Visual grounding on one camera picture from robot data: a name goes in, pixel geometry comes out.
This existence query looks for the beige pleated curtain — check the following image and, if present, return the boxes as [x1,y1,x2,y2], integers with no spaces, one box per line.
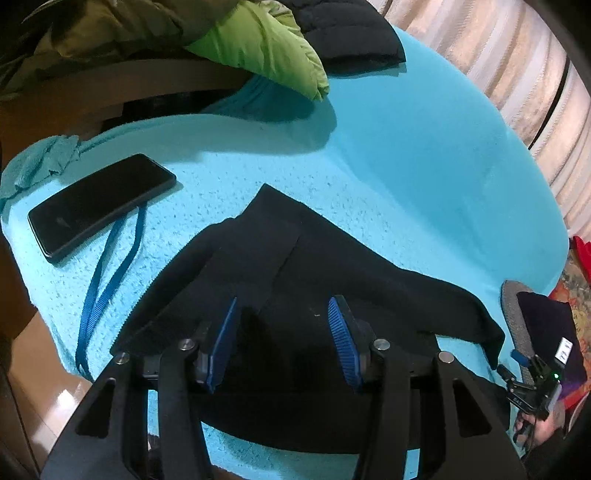
[369,0,591,236]

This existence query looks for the black quilted jacket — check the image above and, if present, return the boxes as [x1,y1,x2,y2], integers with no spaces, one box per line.
[286,0,407,72]

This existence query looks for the olive and lime jacket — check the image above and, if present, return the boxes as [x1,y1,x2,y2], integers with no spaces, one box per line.
[0,0,329,102]

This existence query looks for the blue lanyard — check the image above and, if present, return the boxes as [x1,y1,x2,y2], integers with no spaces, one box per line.
[76,203,148,380]

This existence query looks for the turquoise fleece blanket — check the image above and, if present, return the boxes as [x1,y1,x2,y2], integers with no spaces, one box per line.
[0,23,570,480]

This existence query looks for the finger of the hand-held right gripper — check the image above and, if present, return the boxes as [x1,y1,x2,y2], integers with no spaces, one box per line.
[509,349,539,377]

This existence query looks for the grey slipper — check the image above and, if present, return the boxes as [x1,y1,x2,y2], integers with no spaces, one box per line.
[501,280,583,384]

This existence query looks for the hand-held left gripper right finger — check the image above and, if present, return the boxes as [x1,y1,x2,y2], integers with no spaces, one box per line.
[327,294,530,480]

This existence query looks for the black smartphone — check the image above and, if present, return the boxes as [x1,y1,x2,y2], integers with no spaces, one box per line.
[28,154,177,265]

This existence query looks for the brown wooden chair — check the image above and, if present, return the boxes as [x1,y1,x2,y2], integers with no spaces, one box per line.
[0,58,245,153]

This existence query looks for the person's right hand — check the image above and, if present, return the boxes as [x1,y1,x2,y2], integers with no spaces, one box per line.
[510,401,566,459]

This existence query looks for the black pants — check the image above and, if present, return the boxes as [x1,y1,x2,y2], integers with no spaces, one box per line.
[111,184,513,455]

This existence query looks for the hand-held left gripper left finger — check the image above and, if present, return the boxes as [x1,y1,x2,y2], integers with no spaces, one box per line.
[41,295,242,480]

